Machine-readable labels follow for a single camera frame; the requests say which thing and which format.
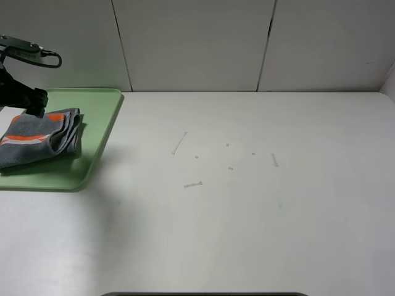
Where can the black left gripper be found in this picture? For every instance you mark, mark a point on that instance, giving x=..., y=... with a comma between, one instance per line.
x=16, y=94

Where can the grey towel with orange stripes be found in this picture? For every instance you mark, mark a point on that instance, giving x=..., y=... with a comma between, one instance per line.
x=30, y=139

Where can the clear tape strip lower centre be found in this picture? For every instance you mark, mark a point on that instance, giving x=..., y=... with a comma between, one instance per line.
x=193, y=184

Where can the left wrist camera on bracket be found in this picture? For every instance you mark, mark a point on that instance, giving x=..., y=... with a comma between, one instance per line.
x=24, y=51

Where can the light green plastic tray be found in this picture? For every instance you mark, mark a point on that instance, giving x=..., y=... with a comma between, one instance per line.
x=69, y=173

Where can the clear tape strip on table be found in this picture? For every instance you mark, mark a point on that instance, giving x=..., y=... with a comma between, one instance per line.
x=275, y=163

